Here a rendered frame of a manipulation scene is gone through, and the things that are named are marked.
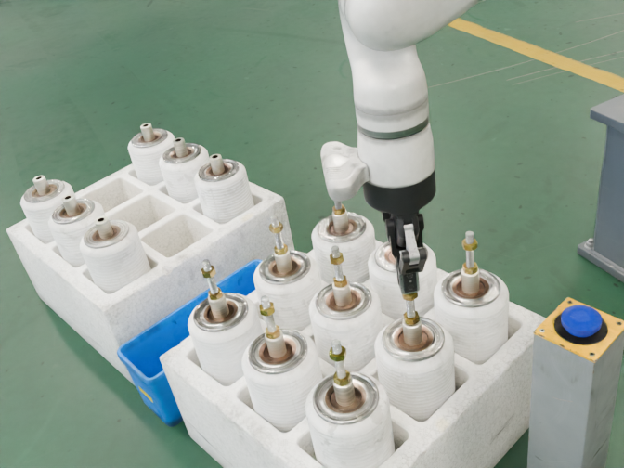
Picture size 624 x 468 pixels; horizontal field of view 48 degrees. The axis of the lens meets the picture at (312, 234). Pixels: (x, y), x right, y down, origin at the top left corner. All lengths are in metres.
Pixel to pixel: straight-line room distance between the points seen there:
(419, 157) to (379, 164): 0.04
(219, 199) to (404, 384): 0.55
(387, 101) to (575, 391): 0.37
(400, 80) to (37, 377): 0.95
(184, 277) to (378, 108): 0.65
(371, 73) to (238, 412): 0.47
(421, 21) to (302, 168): 1.16
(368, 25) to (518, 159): 1.13
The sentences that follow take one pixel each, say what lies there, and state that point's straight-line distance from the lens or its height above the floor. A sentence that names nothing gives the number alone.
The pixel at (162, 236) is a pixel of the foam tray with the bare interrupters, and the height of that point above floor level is 0.16.
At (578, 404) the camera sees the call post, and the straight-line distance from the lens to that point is 0.82.
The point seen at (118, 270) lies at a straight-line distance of 1.17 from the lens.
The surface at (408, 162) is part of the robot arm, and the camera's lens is 0.67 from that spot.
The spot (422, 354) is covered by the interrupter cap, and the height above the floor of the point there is 0.25.
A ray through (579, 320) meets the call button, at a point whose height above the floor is 0.33.
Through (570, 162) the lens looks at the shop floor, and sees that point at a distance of 1.68.
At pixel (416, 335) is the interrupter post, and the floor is 0.27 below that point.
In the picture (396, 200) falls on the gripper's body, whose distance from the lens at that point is 0.69.
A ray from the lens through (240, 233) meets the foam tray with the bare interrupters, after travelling 1.25.
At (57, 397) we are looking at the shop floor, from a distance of 1.32.
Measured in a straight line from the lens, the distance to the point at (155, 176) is 1.45.
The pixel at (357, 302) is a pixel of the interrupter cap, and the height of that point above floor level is 0.25.
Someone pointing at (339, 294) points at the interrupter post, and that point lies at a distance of 0.90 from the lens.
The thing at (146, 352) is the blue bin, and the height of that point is 0.08.
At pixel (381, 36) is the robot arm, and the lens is 0.60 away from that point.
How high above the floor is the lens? 0.86
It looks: 35 degrees down
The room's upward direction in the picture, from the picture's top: 10 degrees counter-clockwise
